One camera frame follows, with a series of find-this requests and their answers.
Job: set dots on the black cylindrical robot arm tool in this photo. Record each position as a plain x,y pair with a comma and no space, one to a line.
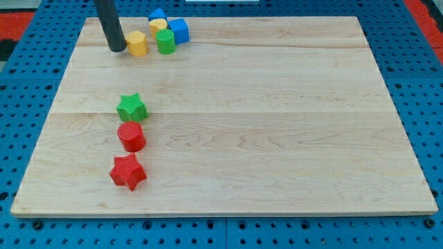
109,20

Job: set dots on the green star block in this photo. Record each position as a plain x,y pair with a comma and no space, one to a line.
132,108

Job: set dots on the red star block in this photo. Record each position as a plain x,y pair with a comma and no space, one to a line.
127,171

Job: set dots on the wooden board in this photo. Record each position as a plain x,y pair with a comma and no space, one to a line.
254,116

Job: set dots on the red cylinder block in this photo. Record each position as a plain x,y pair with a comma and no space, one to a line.
131,136

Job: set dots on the green cylinder block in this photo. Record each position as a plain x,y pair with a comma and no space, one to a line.
165,41

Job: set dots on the blue cube block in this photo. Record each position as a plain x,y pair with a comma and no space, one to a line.
180,29

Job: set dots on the yellow hexagon block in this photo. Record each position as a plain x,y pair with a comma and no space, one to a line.
137,43

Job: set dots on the yellow heart block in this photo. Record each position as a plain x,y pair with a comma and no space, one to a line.
157,25

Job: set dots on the blue triangle block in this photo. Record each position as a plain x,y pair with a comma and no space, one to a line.
157,14

